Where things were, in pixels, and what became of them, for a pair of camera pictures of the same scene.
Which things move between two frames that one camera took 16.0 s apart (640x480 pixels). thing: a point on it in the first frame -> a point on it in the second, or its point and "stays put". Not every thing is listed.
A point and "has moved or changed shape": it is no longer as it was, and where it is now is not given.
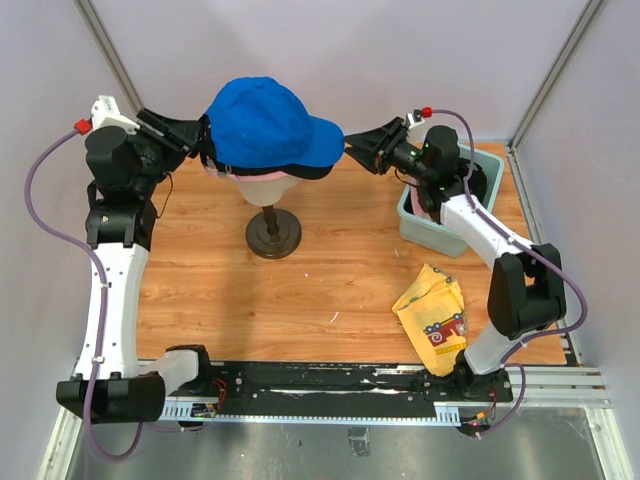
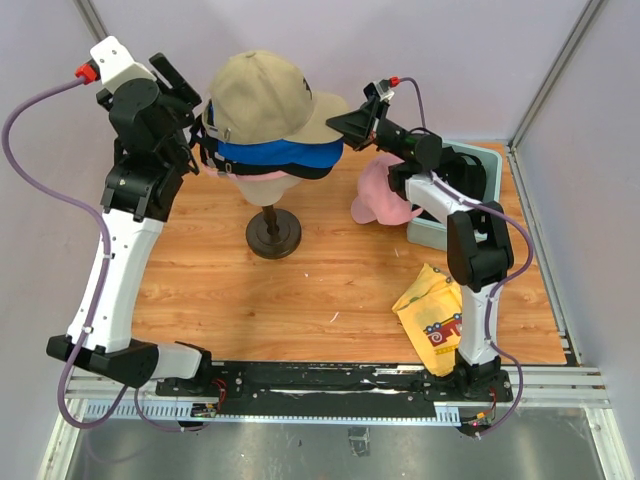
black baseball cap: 304,171 stays put
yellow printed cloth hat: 434,316 stays put
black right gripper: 394,131 -> 361,128
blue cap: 261,122 has moved or changed shape
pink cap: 418,209 has moved or changed shape
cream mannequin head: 266,193 stays put
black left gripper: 178,138 -> 180,93
